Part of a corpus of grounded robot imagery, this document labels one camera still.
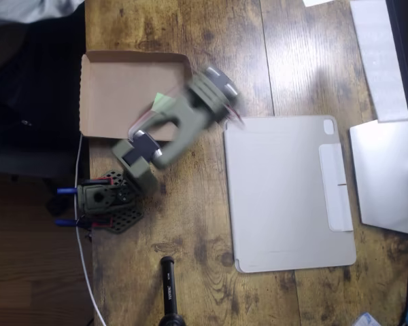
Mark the green cube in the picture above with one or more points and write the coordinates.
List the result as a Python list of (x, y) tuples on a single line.
[(161, 101)]

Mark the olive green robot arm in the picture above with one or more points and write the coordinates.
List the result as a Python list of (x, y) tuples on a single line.
[(187, 115)]

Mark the brown cardboard tray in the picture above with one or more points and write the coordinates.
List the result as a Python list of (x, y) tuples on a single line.
[(109, 95)]

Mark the tablet in grey cover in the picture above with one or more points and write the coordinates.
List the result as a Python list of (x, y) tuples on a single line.
[(285, 231)]

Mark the silver monitor stand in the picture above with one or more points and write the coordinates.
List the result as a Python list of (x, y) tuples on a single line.
[(384, 176)]

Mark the white paper sheet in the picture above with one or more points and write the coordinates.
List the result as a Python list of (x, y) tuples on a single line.
[(316, 2)]

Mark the white foam sheet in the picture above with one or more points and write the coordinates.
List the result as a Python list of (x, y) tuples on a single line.
[(377, 51)]

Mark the white and blue packet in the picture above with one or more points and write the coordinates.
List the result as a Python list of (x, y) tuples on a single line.
[(367, 321)]

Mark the grey clothing of person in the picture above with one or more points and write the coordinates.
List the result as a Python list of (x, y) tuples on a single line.
[(27, 8)]

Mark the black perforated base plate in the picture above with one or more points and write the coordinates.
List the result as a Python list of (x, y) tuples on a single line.
[(126, 220)]

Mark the black camera stand pole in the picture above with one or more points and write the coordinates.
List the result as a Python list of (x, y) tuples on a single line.
[(169, 292)]

